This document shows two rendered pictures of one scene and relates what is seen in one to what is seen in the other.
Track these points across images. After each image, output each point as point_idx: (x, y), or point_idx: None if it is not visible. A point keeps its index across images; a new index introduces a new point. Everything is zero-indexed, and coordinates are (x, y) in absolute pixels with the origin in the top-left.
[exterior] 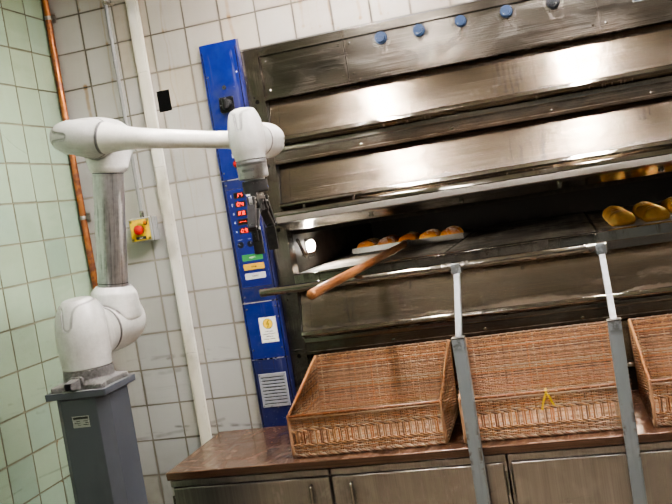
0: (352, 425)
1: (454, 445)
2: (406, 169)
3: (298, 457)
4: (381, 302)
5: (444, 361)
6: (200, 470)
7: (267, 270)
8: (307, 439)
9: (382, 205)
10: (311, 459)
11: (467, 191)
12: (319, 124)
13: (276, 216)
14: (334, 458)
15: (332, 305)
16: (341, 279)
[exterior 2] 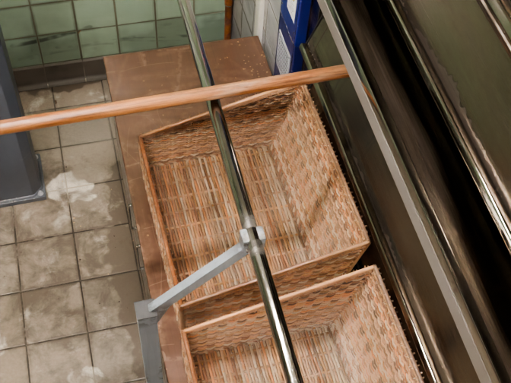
0: (155, 213)
1: (177, 344)
2: (435, 7)
3: (141, 172)
4: (361, 115)
5: (294, 265)
6: (109, 87)
7: None
8: (199, 156)
9: (333, 35)
10: (136, 190)
11: (389, 164)
12: None
13: None
14: (138, 215)
15: (338, 52)
16: (75, 120)
